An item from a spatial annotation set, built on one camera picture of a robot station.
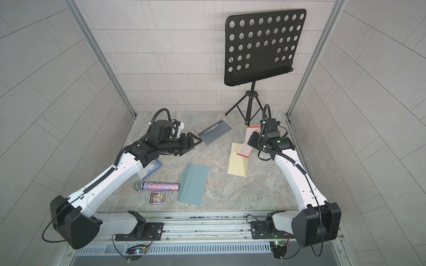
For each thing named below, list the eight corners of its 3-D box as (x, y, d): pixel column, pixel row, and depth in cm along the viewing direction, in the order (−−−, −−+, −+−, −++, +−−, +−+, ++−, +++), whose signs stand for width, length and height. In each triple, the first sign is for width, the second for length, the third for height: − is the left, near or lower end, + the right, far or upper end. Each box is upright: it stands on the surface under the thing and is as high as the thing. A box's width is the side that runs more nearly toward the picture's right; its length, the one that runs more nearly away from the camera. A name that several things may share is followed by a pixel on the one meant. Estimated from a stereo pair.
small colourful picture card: (148, 204, 80) (147, 202, 79) (151, 192, 84) (150, 191, 82) (166, 204, 80) (165, 203, 79) (168, 192, 84) (167, 191, 82)
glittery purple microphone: (135, 191, 84) (132, 189, 81) (138, 183, 87) (135, 180, 83) (179, 191, 84) (178, 189, 81) (180, 184, 87) (179, 181, 84)
